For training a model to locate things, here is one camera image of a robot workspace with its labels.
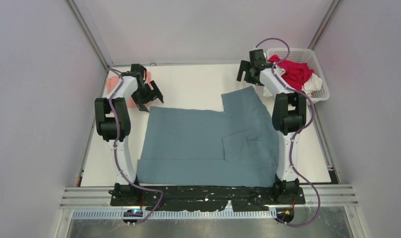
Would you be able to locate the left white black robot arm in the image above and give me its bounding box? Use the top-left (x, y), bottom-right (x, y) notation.
top-left (94, 64), bottom-right (164, 205)

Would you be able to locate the red t shirt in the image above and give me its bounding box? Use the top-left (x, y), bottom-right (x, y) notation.
top-left (277, 60), bottom-right (314, 91)

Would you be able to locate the white plastic laundry basket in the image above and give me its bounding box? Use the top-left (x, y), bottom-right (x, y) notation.
top-left (266, 48), bottom-right (330, 103)

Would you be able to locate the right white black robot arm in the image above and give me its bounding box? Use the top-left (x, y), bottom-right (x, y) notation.
top-left (236, 49), bottom-right (307, 204)

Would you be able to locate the white t shirt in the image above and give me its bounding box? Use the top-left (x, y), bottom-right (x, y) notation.
top-left (276, 67), bottom-right (323, 97)

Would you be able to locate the folded pink t shirt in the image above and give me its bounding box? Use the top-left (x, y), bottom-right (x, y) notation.
top-left (106, 71), bottom-right (153, 108)

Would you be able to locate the aluminium frame rail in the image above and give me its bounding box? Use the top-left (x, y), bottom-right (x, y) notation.
top-left (59, 184), bottom-right (359, 209)

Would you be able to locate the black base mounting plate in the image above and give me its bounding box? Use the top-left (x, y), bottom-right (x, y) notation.
top-left (109, 184), bottom-right (305, 212)

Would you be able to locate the blue grey t shirt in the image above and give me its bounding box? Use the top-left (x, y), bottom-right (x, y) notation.
top-left (137, 87), bottom-right (279, 187)

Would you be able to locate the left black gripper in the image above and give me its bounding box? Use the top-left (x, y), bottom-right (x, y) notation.
top-left (132, 81), bottom-right (163, 113)

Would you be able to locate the white slotted cable duct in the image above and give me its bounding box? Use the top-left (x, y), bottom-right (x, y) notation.
top-left (71, 208), bottom-right (277, 220)

